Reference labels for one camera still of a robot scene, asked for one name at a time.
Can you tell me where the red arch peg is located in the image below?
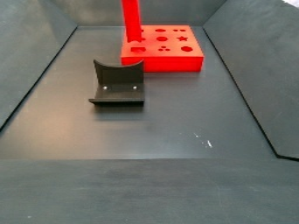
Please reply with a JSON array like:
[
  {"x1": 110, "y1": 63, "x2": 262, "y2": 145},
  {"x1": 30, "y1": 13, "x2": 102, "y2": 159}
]
[{"x1": 121, "y1": 0, "x2": 141, "y2": 42}]

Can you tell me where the black curved holder stand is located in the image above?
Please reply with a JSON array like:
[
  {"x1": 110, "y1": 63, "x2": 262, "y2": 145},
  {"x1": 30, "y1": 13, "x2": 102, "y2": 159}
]
[{"x1": 88, "y1": 60, "x2": 145, "y2": 105}]

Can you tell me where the red shape-sorter block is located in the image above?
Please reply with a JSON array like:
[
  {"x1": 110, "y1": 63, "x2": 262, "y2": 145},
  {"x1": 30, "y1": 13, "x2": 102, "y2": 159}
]
[{"x1": 120, "y1": 25, "x2": 204, "y2": 72}]

